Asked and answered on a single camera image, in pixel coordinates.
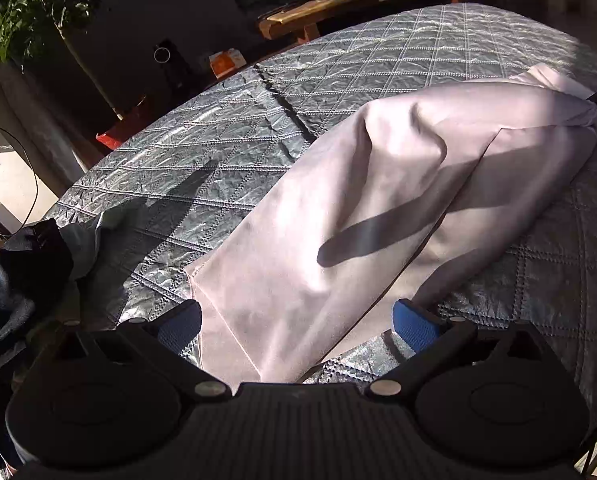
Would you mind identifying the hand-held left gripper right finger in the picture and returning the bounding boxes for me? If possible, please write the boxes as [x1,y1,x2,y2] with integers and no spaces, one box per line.
[365,298,545,402]

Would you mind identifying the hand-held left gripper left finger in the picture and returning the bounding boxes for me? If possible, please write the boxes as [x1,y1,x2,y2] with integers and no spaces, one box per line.
[52,299,232,402]

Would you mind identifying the pale pink garment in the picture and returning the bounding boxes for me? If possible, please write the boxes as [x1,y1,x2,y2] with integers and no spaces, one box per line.
[184,62,597,386]

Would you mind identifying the dark clothes pile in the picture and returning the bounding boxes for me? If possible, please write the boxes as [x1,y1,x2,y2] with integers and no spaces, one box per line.
[0,219,75,353]

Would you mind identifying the light blue cloth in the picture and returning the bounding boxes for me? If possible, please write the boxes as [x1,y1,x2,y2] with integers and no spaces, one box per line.
[61,208,132,282]

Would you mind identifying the grey quilted blanket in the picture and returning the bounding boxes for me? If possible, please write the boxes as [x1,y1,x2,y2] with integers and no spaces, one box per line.
[42,2,597,413]

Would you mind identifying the red object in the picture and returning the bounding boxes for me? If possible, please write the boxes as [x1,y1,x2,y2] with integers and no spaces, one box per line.
[95,124,132,151]

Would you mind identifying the wooden bench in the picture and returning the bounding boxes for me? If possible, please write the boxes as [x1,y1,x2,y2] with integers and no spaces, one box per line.
[257,0,484,44]

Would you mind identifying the black speaker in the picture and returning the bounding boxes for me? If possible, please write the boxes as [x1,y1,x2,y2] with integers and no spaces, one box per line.
[152,38,192,88]

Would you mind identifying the orange box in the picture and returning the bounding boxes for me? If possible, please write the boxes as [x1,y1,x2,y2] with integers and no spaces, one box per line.
[207,48,248,80]

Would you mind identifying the green potted plant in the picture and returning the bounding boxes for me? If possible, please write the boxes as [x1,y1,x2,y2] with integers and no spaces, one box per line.
[0,0,106,67]

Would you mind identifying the black cable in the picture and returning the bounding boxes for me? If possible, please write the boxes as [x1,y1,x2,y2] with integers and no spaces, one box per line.
[0,119,40,233]

